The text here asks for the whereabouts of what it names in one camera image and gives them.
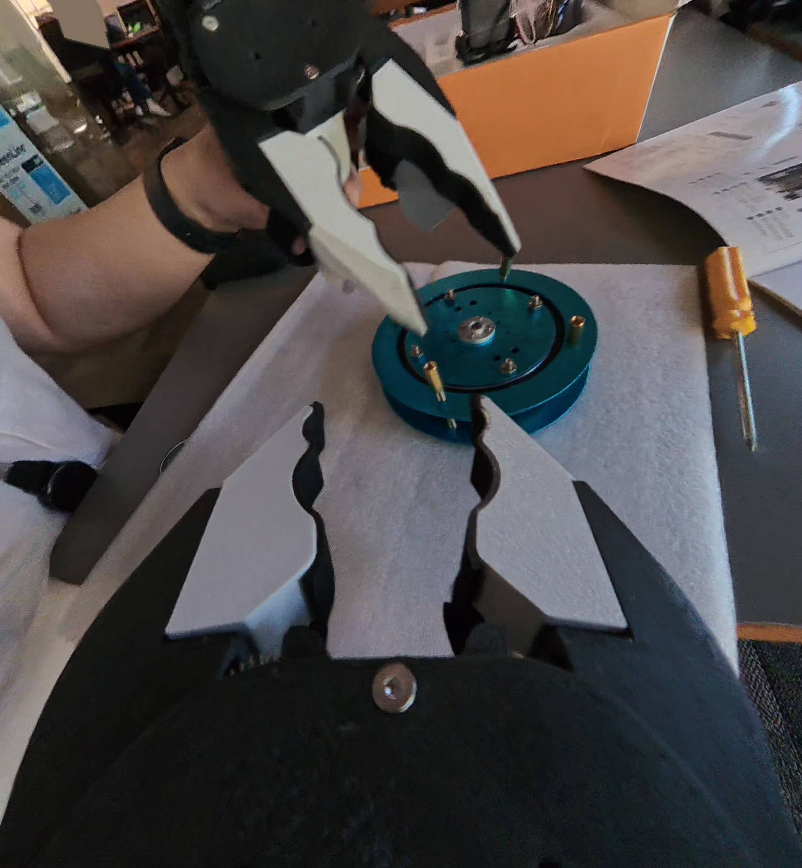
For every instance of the person's left forearm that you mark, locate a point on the person's left forearm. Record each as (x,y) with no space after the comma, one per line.
(89,271)

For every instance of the orange cardboard box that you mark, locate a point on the orange cardboard box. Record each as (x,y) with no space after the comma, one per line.
(543,115)

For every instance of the brass hex standoff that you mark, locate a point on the brass hex standoff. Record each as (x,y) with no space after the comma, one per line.
(434,380)
(577,330)
(507,266)

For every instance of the dark bag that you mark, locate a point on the dark bag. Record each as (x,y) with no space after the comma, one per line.
(489,27)

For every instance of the black wristband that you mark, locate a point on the black wristband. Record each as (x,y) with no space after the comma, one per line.
(160,210)

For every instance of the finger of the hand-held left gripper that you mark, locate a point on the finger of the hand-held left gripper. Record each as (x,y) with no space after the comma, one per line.
(333,224)
(428,115)

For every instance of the person's white shirt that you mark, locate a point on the person's white shirt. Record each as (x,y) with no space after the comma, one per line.
(14,407)

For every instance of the dark desk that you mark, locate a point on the dark desk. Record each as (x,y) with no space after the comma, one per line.
(611,217)

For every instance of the blue round turntable base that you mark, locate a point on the blue round turntable base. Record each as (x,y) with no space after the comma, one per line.
(529,339)

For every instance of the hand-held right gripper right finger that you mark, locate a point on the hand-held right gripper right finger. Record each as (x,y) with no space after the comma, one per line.
(543,549)

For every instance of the open instruction manual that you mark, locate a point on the open instruction manual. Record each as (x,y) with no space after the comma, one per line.
(746,169)

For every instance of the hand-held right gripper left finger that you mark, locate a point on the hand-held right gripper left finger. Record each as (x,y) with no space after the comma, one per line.
(251,556)

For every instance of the white foam sheet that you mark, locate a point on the white foam sheet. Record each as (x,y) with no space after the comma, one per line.
(611,407)

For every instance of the blue white carton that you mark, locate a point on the blue white carton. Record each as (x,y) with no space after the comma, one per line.
(28,176)

